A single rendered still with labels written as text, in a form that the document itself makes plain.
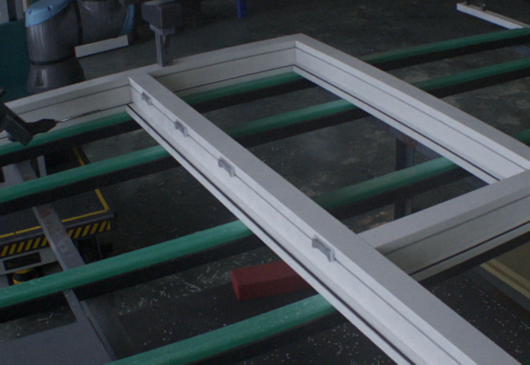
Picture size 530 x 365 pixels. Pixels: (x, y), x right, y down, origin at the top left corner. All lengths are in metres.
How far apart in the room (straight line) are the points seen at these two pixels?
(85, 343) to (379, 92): 0.86
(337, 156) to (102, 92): 1.88
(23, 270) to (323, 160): 1.50
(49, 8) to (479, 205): 1.53
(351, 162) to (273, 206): 2.22
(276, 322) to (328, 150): 2.51
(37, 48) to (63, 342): 1.42
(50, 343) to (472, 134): 0.81
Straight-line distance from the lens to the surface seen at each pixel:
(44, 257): 2.48
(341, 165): 3.37
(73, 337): 1.06
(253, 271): 1.55
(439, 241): 1.12
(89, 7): 2.35
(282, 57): 1.87
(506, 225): 1.22
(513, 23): 2.44
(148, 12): 1.74
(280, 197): 1.16
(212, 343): 1.00
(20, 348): 1.06
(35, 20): 2.33
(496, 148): 1.36
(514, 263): 1.57
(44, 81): 2.36
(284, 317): 1.03
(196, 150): 1.41
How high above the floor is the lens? 1.49
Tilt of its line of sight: 27 degrees down
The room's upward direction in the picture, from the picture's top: 4 degrees counter-clockwise
